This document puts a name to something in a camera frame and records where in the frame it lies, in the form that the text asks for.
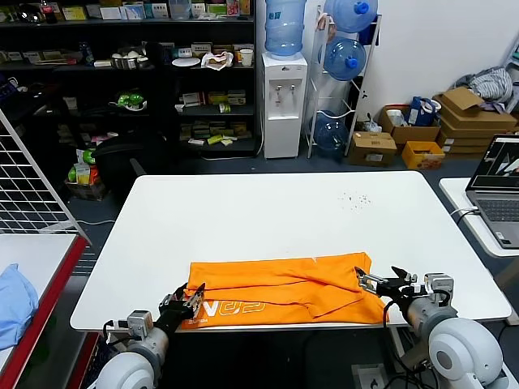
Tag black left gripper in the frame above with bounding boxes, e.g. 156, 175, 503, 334
155, 281, 207, 333

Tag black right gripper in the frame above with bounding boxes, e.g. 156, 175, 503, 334
354, 265, 427, 303

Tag orange t-shirt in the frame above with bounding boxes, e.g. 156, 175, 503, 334
179, 251, 389, 330

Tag grey striped clothes pile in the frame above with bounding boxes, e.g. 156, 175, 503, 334
454, 67, 515, 114

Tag scattered dark crumbs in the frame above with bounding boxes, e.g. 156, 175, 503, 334
339, 192, 373, 210

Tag white plate with black symbol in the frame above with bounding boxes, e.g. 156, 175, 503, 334
351, 363, 386, 389

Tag small white side table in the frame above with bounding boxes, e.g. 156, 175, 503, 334
438, 177, 519, 293

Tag large white work table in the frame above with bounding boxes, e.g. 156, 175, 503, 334
70, 170, 513, 368

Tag yellow printed cardboard box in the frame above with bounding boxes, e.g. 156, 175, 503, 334
401, 140, 446, 171

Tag grey open laptop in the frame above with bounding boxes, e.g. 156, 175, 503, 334
465, 135, 519, 250

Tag sealed labelled cardboard box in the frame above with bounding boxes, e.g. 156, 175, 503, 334
349, 131, 399, 168

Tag open brown cardboard box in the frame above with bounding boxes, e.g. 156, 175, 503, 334
379, 105, 442, 146

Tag flat brown cardboard box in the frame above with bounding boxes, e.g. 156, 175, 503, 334
442, 145, 493, 156
439, 128, 507, 142
436, 137, 495, 148

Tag red-edged white table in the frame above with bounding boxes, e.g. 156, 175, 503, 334
0, 233, 92, 389

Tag black office chair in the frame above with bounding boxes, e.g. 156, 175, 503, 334
92, 135, 174, 206

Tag grey plastic bag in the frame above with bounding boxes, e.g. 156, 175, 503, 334
362, 114, 384, 135

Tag blue water jug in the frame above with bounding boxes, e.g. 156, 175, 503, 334
264, 0, 308, 58
324, 36, 368, 83
311, 110, 350, 158
324, 0, 380, 34

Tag basket of snack bags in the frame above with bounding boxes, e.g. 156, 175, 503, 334
64, 148, 109, 203

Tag light blue cloth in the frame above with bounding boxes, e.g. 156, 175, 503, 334
0, 263, 41, 351

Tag blue printed bag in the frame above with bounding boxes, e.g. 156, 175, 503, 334
408, 96, 442, 127

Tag white metal jug rack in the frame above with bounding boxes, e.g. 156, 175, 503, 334
307, 6, 384, 160

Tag white water dispenser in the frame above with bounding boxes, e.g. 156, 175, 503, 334
261, 52, 309, 160

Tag large open-flap cardboard box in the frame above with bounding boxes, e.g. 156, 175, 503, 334
431, 86, 519, 133

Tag white red medicine box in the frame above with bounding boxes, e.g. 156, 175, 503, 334
181, 92, 207, 108

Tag white plastic food bag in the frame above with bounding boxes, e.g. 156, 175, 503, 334
200, 51, 236, 72

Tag metal bowl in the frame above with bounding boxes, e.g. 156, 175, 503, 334
110, 53, 150, 71

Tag blue plastic bottle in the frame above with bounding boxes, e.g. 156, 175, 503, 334
79, 39, 96, 67

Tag pink hanging cloth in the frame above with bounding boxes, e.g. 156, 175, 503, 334
317, 11, 337, 36

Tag black shelving unit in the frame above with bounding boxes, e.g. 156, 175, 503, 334
0, 0, 260, 160

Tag clear plastic container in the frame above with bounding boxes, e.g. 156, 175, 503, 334
168, 0, 192, 21

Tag light blue product box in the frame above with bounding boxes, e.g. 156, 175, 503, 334
122, 2, 146, 21

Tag yellow flat product box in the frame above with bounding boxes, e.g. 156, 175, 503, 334
61, 6, 88, 22

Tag shiny glass bowl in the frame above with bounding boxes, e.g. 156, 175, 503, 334
18, 2, 42, 24

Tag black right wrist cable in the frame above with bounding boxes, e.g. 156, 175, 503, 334
381, 298, 411, 327

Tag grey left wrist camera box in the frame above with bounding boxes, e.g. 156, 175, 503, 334
127, 310, 153, 338

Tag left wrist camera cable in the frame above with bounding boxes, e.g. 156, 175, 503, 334
101, 318, 131, 346

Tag white laptop cable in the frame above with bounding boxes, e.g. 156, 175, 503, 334
453, 207, 481, 224

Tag white wire grid panel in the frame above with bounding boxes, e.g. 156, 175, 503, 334
0, 108, 88, 241

